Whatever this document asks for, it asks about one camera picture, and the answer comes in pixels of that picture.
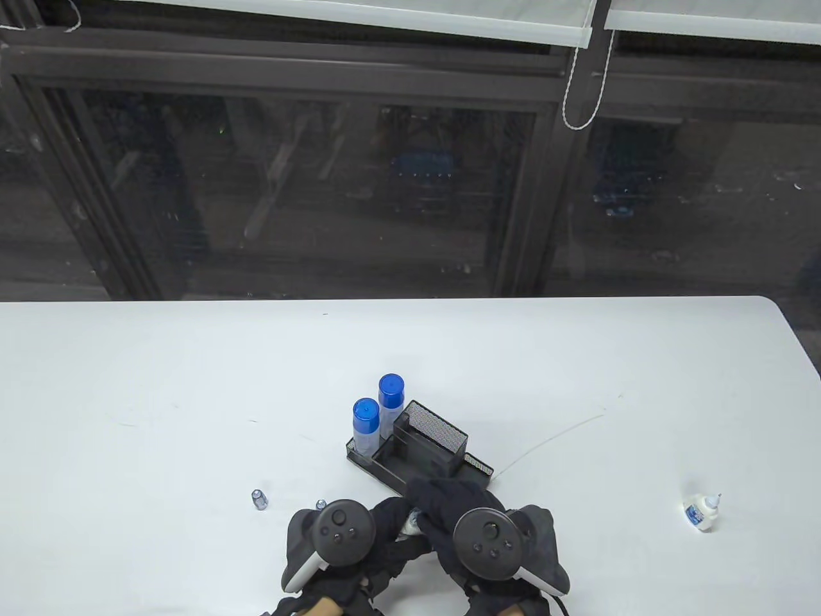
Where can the black mesh desk organizer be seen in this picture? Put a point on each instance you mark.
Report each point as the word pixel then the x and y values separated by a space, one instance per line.
pixel 430 443

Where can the white roller blind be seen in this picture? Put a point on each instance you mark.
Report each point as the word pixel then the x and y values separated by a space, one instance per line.
pixel 705 19
pixel 385 16

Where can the black left hand controller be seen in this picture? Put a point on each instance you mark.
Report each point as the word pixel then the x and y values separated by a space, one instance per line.
pixel 343 532

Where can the person's left forearm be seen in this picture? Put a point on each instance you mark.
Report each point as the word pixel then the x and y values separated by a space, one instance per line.
pixel 327 606

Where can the dark window frame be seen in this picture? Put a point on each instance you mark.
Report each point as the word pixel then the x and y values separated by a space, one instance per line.
pixel 288 64

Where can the black hand controller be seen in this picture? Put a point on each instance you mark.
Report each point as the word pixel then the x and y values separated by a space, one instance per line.
pixel 343 532
pixel 487 542

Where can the tall white bottle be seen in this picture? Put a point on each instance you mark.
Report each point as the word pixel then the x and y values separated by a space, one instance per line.
pixel 365 444
pixel 390 423

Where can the small white glue bottle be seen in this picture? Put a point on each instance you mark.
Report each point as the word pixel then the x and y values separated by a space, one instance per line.
pixel 699 513
pixel 410 527

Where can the blue stationery cap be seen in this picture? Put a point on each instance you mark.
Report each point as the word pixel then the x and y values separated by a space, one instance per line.
pixel 366 414
pixel 391 388

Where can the person's right hand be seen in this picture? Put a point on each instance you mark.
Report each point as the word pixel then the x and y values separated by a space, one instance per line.
pixel 442 507

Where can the person's left hand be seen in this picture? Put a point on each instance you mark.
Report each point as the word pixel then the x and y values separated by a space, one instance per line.
pixel 388 552

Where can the black right hand controller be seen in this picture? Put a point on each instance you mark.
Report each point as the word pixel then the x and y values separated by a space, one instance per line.
pixel 487 542

